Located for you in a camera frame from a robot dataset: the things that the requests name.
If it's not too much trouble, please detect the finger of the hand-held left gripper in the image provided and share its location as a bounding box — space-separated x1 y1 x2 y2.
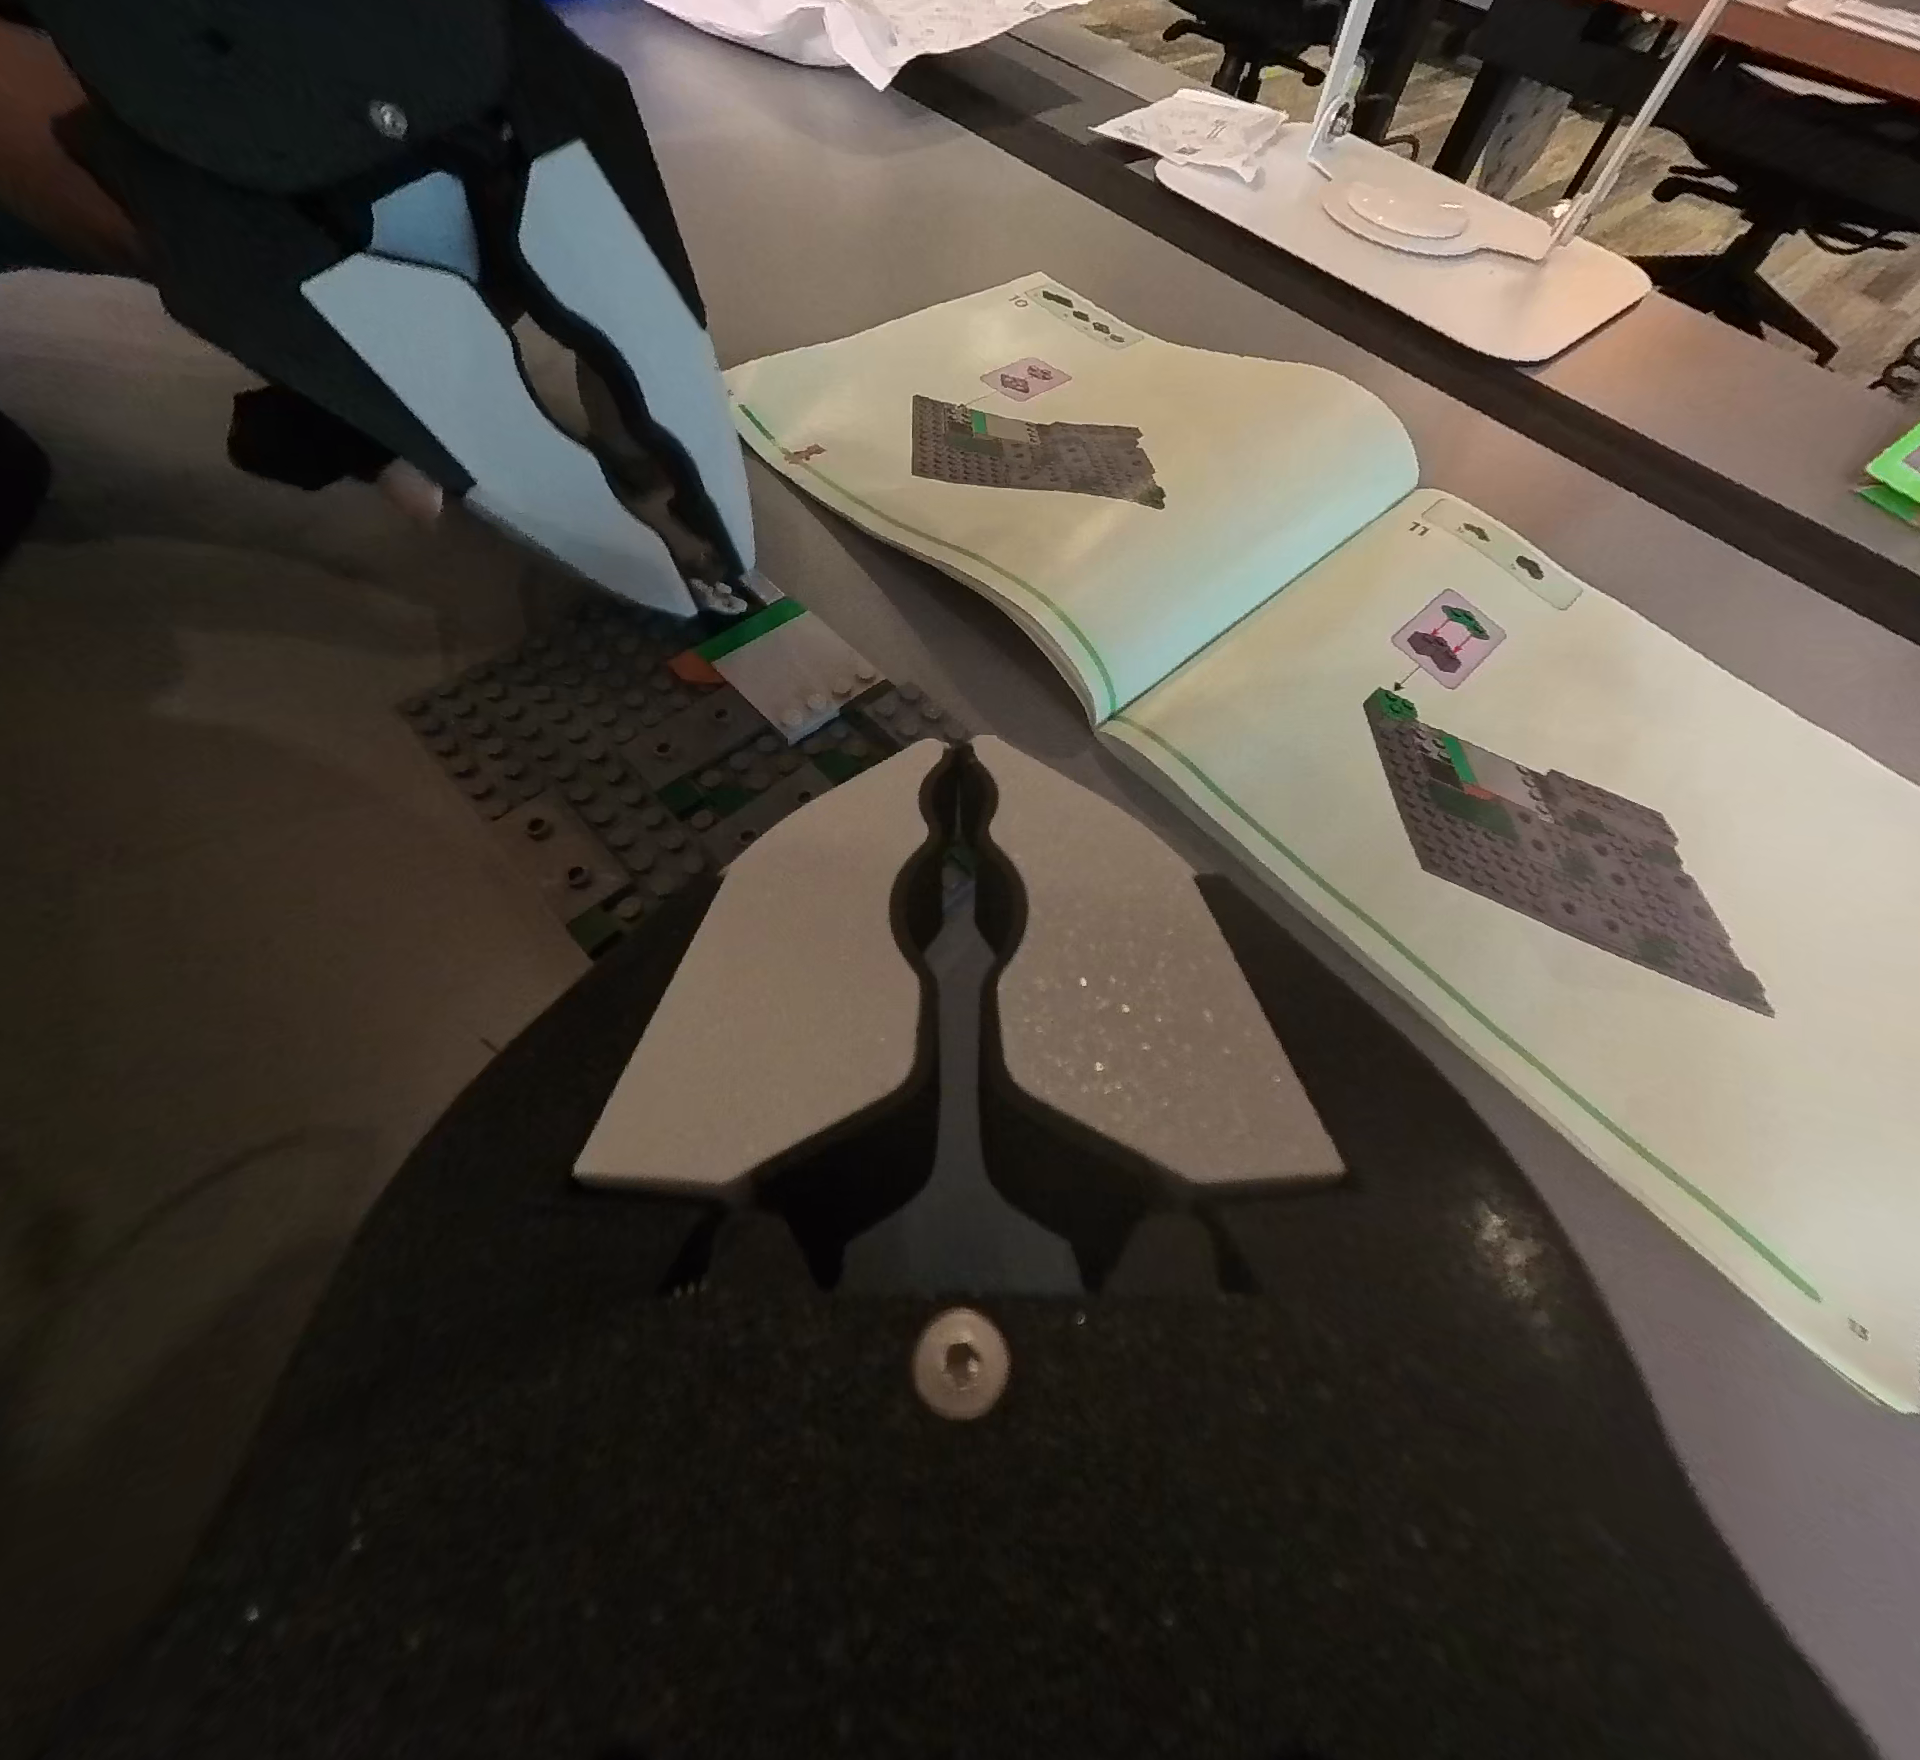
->
511 139 763 584
297 167 714 623

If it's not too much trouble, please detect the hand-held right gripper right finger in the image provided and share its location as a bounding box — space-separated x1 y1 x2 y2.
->
967 734 1352 1295

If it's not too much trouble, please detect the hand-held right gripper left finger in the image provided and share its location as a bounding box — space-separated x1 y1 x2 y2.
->
571 738 969 1295

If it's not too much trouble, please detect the grey brick baseplate model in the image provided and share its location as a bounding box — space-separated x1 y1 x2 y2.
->
393 586 992 960

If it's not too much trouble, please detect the grey desk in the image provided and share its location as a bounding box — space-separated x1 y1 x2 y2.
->
0 0 1920 1760
931 3 1920 623

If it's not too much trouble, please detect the person's left hand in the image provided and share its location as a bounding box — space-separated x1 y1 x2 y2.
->
0 20 448 523

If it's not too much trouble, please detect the open instruction booklet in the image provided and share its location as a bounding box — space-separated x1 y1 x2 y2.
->
723 274 1920 1418

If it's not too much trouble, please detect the small folded white paper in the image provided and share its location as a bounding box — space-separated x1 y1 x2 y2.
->
1090 85 1288 182

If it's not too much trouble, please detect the white round disc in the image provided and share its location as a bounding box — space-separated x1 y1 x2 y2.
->
1339 178 1482 250

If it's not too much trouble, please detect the white stand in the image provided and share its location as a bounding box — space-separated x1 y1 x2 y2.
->
1151 0 1801 370

